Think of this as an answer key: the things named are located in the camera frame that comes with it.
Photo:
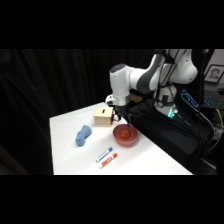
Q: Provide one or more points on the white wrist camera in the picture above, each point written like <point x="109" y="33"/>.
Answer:
<point x="110" y="100"/>

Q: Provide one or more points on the blue rolled cloth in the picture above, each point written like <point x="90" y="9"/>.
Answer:
<point x="83" y="135"/>

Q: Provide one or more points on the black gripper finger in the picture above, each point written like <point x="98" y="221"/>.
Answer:
<point x="129" y="120"/>
<point x="120" y="118"/>

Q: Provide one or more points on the tan wrist mount plate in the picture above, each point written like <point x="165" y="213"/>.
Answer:
<point x="135" y="98"/>

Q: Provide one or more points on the red and white marker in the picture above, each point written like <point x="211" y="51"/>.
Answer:
<point x="108" y="160"/>

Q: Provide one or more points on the blue and white marker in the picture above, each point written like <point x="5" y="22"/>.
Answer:
<point x="104" y="154"/>

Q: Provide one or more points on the blue lit device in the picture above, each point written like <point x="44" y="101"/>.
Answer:
<point x="189" y="98"/>

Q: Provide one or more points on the red ball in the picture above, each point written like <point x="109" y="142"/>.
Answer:
<point x="125" y="134"/>

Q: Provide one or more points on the framed portrait picture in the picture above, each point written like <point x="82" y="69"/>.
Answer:
<point x="213" y="74"/>

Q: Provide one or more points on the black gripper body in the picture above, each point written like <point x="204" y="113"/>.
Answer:
<point x="120" y="110"/>

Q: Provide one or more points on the black curtain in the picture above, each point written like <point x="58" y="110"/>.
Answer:
<point x="36" y="106"/>

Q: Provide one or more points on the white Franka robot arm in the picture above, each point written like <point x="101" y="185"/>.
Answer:
<point x="146" y="78"/>

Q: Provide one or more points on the black covered robot stand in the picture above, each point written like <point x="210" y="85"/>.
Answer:
<point x="160" y="126"/>

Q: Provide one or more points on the light wooden box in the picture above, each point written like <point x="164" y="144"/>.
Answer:
<point x="101" y="118"/>

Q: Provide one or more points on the pink bowl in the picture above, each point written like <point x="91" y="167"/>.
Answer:
<point x="131" y="140"/>

